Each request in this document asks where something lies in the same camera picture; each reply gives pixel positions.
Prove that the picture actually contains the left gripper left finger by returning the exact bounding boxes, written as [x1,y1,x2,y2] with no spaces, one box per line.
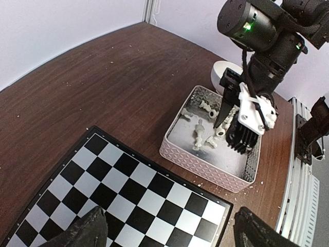
[40,206,107,246]

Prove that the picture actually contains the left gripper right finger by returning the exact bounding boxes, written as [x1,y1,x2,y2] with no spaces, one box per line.
[233,206,298,247]

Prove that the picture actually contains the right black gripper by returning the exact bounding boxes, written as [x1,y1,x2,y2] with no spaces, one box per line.
[214,68,277,128]

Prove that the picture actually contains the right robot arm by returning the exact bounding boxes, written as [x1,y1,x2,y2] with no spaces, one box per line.
[217,1,328,103]

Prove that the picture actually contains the white chess piece pile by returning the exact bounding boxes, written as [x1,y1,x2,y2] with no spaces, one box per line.
[180,100,238,151]

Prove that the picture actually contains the white ceramic bowl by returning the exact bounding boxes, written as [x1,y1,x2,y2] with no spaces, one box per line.
[210,60,245,95]

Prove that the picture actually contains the pink plastic basket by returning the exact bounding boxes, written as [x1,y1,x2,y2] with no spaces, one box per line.
[159,85,262,193]

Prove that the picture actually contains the black white chessboard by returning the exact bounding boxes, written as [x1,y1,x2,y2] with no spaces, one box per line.
[2,127,233,246]

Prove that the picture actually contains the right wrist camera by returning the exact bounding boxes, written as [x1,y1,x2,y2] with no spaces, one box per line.
[226,82,277,154]

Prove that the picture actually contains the front aluminium rail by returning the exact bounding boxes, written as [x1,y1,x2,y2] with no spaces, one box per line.
[275,97,319,244]

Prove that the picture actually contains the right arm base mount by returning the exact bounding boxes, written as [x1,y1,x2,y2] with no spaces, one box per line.
[295,94,328,165]

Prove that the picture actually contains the right aluminium frame post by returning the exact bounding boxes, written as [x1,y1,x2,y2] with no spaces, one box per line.
[142,0,161,26]

